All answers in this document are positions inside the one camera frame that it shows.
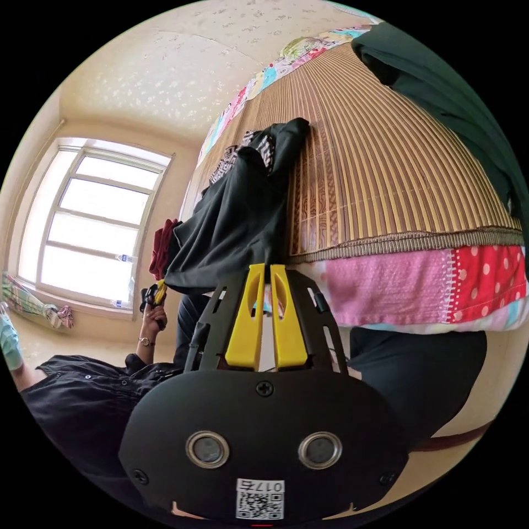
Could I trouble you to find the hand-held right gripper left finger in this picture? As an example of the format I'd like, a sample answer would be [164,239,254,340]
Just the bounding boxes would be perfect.
[224,264,265,369]

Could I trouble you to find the person's body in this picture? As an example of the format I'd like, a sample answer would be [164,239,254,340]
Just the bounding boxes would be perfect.
[19,289,489,513]

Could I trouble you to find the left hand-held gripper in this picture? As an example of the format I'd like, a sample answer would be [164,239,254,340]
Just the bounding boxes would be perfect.
[138,279,169,316]

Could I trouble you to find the plaid curtain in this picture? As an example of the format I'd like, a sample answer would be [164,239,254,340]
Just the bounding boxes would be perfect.
[1,271,74,330]

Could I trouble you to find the bed with woven mat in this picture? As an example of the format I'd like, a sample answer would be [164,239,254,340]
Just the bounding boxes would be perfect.
[197,24,529,334]

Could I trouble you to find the black long sleeve with print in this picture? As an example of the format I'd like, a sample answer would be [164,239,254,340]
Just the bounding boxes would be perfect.
[164,117,311,296]

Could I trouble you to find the person's left hand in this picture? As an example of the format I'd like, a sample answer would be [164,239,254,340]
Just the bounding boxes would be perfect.
[140,305,169,344]

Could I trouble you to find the window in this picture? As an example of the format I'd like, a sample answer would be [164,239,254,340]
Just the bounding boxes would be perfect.
[9,137,176,321]

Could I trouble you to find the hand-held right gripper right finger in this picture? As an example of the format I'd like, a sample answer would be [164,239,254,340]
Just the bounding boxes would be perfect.
[270,264,309,371]

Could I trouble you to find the person's left forearm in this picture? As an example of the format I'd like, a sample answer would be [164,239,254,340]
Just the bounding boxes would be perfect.
[125,336,156,366]

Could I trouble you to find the red garment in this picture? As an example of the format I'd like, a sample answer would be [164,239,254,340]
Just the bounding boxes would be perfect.
[148,219,183,281]

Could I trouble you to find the dark green garment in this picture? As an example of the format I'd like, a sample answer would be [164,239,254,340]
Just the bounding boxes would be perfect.
[350,22,526,220]

